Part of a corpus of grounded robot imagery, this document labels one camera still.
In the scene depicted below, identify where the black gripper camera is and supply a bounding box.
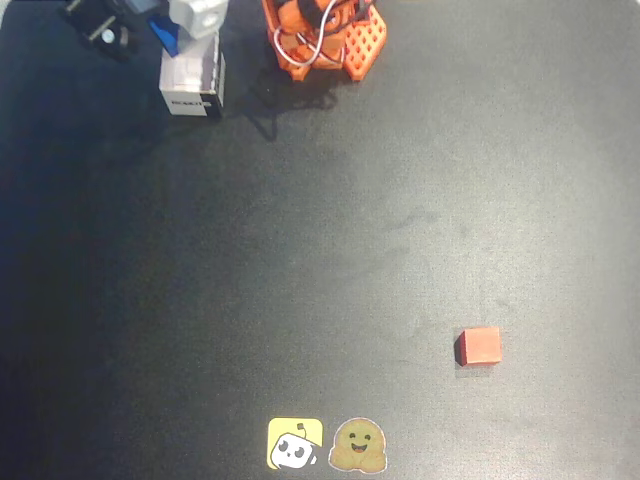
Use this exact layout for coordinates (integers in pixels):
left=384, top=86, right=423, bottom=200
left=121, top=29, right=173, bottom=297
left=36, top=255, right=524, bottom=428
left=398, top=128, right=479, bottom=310
left=60, top=0, right=140, bottom=63

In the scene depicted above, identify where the red cube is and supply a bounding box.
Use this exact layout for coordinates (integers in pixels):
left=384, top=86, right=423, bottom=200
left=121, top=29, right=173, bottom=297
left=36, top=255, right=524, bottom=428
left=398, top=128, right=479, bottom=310
left=454, top=326, right=503, bottom=368

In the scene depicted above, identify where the white cardboard box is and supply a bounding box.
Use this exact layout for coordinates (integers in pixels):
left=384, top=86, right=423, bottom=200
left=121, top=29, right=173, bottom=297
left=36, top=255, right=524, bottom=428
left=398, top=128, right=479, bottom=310
left=158, top=32, right=227, bottom=120

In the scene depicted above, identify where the yellow robot face sticker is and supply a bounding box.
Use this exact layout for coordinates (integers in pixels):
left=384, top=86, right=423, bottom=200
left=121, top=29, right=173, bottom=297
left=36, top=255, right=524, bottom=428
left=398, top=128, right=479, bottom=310
left=266, top=417, right=325, bottom=471

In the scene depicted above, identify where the black table mat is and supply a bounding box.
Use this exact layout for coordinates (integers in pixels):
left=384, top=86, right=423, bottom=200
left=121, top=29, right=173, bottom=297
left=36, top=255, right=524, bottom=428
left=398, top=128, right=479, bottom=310
left=0, top=0, right=640, bottom=480

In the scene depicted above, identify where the white looped servo wire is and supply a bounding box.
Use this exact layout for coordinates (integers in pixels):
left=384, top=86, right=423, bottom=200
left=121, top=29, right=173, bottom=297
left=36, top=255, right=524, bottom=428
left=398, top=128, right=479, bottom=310
left=272, top=0, right=352, bottom=70

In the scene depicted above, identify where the hugging face emoji sticker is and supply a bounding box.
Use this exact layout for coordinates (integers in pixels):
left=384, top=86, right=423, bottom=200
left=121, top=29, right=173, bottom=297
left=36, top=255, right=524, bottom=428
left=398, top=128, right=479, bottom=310
left=327, top=417, right=389, bottom=473

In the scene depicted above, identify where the blue cube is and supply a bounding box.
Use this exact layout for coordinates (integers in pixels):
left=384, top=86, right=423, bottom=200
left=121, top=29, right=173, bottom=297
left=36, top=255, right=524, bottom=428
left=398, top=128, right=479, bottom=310
left=148, top=15, right=182, bottom=57

